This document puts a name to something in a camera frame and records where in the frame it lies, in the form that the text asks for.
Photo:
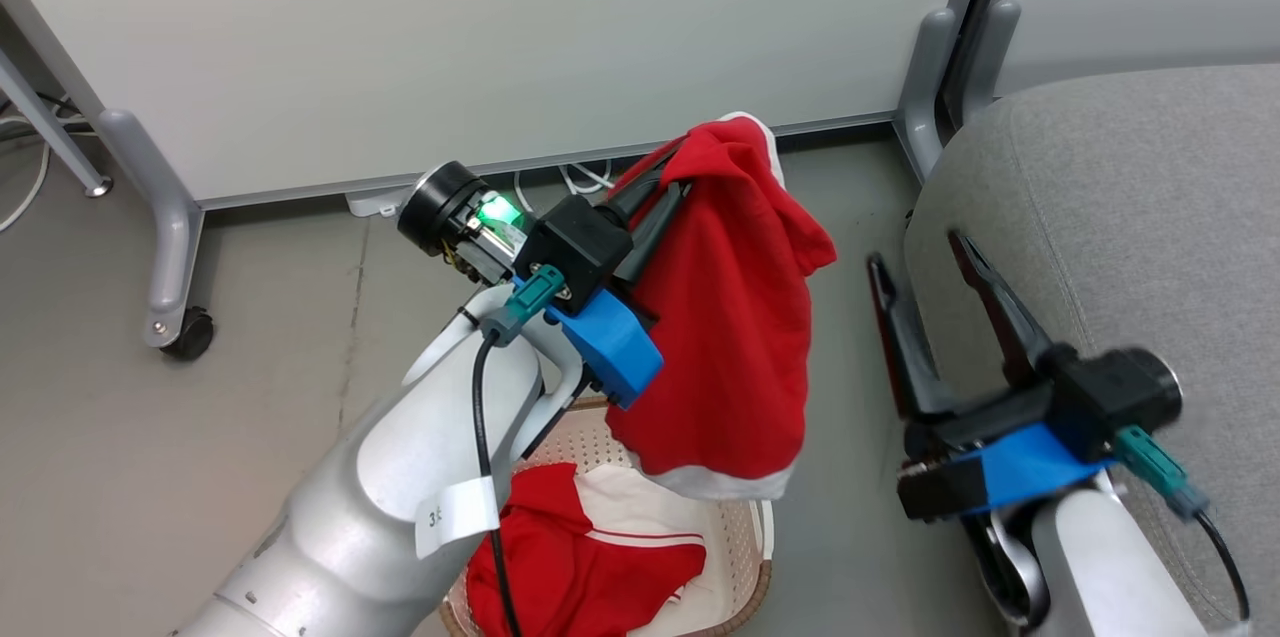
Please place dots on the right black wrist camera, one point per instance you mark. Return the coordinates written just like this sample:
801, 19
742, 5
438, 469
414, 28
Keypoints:
1120, 397

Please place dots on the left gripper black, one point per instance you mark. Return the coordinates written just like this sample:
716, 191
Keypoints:
445, 207

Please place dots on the red garment with white hem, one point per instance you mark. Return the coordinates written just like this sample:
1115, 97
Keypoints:
730, 337

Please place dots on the left white grey robot arm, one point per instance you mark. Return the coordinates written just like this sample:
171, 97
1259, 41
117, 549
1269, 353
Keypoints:
380, 487

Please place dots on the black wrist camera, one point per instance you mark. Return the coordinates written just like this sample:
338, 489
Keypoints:
1120, 397
575, 242

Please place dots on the cream perforated laundry basket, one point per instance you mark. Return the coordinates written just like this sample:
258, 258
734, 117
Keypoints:
745, 557

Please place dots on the red garment with white panel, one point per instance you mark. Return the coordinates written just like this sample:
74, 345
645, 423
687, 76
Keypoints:
560, 567

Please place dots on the right white grey robot arm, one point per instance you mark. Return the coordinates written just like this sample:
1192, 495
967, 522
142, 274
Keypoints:
1100, 567

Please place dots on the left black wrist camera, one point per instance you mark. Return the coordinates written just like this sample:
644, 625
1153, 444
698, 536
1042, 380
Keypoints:
575, 242

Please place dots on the grey metal table leg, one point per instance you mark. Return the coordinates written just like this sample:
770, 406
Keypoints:
50, 122

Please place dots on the large white partition panel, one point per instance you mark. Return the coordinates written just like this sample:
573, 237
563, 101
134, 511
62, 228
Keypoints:
450, 37

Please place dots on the grey partition foot with caster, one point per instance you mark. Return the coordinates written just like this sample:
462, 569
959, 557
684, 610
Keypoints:
170, 217

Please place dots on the grey fabric sofa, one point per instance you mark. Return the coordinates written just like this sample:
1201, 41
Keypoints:
1150, 217

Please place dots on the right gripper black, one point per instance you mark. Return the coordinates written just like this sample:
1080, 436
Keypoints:
940, 492

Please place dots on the black caster wheel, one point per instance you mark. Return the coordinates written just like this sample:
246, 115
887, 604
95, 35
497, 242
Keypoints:
190, 335

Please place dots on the white power adapter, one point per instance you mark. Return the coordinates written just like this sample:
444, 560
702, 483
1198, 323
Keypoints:
380, 200

